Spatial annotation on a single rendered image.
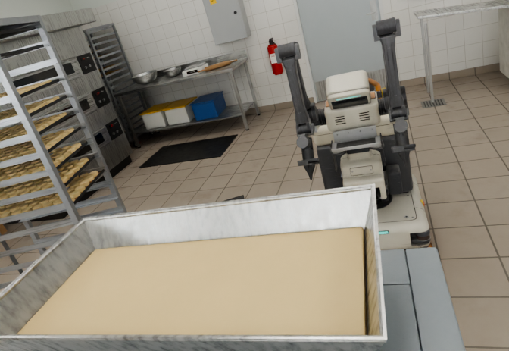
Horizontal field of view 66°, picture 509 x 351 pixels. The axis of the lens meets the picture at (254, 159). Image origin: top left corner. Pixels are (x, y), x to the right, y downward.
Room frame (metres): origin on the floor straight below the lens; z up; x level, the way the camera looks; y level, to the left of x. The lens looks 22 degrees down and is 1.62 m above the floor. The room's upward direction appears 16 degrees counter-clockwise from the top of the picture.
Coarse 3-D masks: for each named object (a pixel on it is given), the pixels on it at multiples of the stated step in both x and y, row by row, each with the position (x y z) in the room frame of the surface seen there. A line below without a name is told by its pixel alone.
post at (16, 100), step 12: (0, 60) 1.75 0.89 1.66; (0, 72) 1.74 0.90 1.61; (12, 84) 1.75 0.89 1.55; (12, 96) 1.74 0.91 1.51; (24, 108) 1.75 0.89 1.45; (24, 120) 1.74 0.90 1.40; (36, 132) 1.75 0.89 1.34; (36, 144) 1.74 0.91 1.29; (48, 156) 1.75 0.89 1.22; (48, 168) 1.74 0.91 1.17; (60, 180) 1.75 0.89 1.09; (60, 192) 1.74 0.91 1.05; (72, 204) 1.75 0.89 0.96; (72, 216) 1.74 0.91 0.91
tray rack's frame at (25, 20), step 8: (24, 16) 2.07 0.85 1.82; (32, 16) 2.13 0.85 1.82; (0, 24) 1.86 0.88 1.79; (8, 24) 1.92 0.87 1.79; (16, 24) 2.01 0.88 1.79; (24, 24) 2.19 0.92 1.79; (24, 224) 2.26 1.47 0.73; (32, 224) 2.28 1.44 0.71; (8, 248) 2.05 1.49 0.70; (16, 264) 2.04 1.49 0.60
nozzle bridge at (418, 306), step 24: (384, 264) 0.52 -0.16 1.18; (408, 264) 0.50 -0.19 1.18; (432, 264) 0.49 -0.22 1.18; (384, 288) 0.46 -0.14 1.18; (408, 288) 0.45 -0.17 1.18; (432, 288) 0.44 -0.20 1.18; (408, 312) 0.41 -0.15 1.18; (432, 312) 0.40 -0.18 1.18; (408, 336) 0.37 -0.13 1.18; (432, 336) 0.36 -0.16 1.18; (456, 336) 0.35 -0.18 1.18
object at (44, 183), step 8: (80, 160) 2.12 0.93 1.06; (88, 160) 2.13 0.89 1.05; (64, 168) 2.09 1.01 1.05; (72, 168) 2.01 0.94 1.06; (48, 176) 2.02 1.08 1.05; (64, 176) 1.91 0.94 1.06; (72, 176) 1.94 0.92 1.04; (16, 184) 2.03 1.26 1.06; (24, 184) 1.97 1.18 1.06; (32, 184) 1.93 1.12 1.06; (40, 184) 1.89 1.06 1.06; (48, 184) 1.85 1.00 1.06; (0, 192) 1.98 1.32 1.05; (8, 192) 1.91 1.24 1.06; (16, 192) 1.88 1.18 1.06; (24, 192) 1.84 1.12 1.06; (32, 192) 1.82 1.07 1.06
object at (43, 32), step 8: (40, 16) 2.21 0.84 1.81; (40, 32) 2.19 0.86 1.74; (48, 40) 2.19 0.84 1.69; (48, 48) 2.18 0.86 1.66; (56, 56) 2.19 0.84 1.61; (56, 64) 2.18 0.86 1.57; (64, 72) 2.20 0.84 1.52; (64, 80) 2.18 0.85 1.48; (64, 88) 2.19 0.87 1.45; (72, 88) 2.21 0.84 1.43; (72, 104) 2.19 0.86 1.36; (80, 112) 2.18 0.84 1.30; (80, 120) 2.18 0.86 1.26; (88, 128) 2.19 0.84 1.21; (88, 136) 2.18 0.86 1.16; (96, 144) 2.20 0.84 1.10; (104, 160) 2.21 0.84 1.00; (104, 176) 2.19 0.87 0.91; (112, 184) 2.18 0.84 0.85; (112, 192) 2.19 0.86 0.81; (120, 200) 2.19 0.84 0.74
